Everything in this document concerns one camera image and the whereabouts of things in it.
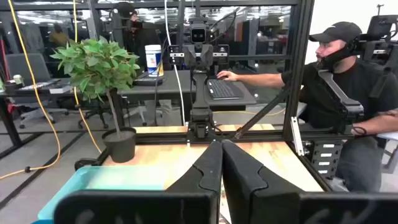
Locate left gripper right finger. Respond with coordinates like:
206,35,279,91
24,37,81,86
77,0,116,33
221,141,398,224

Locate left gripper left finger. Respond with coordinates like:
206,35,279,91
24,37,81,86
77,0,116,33
54,141,223,224

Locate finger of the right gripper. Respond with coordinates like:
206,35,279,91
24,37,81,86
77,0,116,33
201,44,215,71
183,44,197,71

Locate white cylindrical canister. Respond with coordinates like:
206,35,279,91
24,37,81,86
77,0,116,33
144,44,165,78

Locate person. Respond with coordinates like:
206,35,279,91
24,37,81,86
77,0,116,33
113,1,162,68
48,23,70,48
216,21,398,193

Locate black power adapter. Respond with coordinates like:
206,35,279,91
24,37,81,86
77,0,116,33
133,74,165,87

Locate black keyboard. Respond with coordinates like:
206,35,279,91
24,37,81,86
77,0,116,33
206,79,245,101

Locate dark grey desk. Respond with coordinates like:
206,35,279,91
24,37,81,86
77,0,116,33
118,70,257,125

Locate black box with white labels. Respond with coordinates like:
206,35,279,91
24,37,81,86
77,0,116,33
306,139,345,180

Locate green leafy plant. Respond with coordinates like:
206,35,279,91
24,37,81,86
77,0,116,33
49,35,141,139

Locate teal plastic bin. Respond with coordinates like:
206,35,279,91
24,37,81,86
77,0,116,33
37,164,169,222

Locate black plant pot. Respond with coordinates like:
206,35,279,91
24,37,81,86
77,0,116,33
101,126,137,164

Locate grey office chair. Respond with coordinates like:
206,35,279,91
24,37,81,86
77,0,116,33
5,52,70,130

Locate small white cup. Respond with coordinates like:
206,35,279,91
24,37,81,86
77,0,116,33
12,73,25,87

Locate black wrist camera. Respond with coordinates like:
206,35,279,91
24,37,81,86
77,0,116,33
188,22,208,45

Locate white cable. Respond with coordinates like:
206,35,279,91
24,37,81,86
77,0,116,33
163,0,187,127

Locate silver metal bracket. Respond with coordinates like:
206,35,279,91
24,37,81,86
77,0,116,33
290,116,306,157

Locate black aluminium frame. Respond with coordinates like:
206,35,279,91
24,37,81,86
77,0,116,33
0,0,355,192

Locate yellow cable with black connector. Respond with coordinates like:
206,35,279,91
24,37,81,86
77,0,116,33
0,0,62,181

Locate black desk frame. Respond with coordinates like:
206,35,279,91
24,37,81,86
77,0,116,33
0,77,74,150

